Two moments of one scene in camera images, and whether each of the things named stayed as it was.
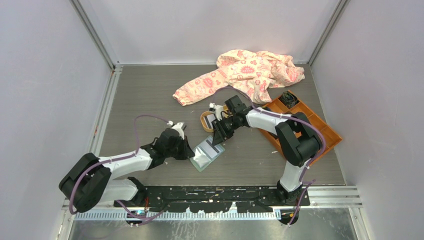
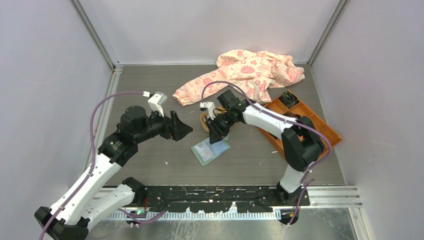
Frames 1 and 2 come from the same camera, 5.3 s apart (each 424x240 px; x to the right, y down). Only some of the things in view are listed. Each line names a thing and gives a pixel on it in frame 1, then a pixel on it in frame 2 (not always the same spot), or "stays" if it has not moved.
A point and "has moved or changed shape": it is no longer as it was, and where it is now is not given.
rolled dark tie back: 289,99 stays
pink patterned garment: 254,72 stays
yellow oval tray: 208,130 stays
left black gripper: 187,152 -> 181,128
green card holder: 205,153 has moved or changed shape
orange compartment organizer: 288,103 stays
